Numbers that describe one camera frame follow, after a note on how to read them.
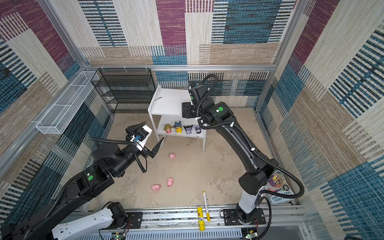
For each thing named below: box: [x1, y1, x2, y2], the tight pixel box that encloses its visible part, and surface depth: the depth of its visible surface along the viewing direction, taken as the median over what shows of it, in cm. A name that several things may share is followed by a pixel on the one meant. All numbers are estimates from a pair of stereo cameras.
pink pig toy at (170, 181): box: [167, 177, 174, 187], surface depth 85 cm
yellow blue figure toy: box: [173, 120, 183, 134], surface depth 86 cm
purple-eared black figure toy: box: [195, 126, 202, 134], surface depth 85 cm
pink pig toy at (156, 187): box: [151, 184, 161, 192], surface depth 83 cm
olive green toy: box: [163, 124, 173, 134], surface depth 87 cm
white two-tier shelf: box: [147, 85, 207, 152], surface depth 85 cm
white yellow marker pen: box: [202, 191, 211, 222], surface depth 79 cm
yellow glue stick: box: [197, 207, 205, 231], surface depth 74 cm
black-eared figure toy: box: [183, 124, 194, 135], surface depth 85 cm
